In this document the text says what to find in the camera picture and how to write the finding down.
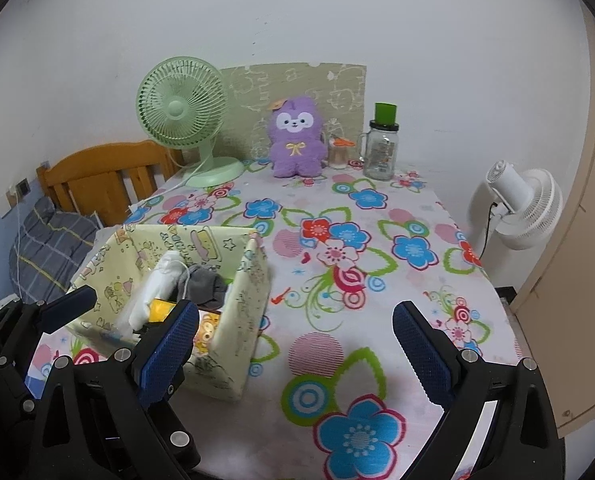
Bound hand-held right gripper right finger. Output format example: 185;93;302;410
392;301;561;480

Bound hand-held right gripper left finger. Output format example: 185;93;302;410
28;300;200;480

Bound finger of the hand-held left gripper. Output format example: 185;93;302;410
0;285;98;367
146;369;201;480

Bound yellow black tissue packet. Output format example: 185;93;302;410
147;298;224;358

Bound white pad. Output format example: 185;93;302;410
114;272;170;341

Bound yellow fabric storage box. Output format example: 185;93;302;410
67;224;269;402

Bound dark grey sock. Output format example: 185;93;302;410
180;265;228;311

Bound grey plaid pillow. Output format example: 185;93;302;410
8;195;100;303

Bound floral tablecloth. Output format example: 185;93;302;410
27;157;528;480

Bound wooden bed headboard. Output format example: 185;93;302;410
36;140;185;228

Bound white floor fan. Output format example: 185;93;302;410
470;160;563;261

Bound glass mug jar green lid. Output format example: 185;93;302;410
358;102;401;181

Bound swab jar orange lid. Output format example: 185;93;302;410
327;136;353;169

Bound beige wooden door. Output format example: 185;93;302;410
507;0;595;436

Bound green desk fan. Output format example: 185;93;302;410
136;56;245;188

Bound purple plush toy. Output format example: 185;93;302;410
268;98;328;179

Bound patterned green board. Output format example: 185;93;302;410
220;62;367;161

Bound black fan cable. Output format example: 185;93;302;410
477;202;497;259

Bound white fan cable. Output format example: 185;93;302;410
130;159;214;207

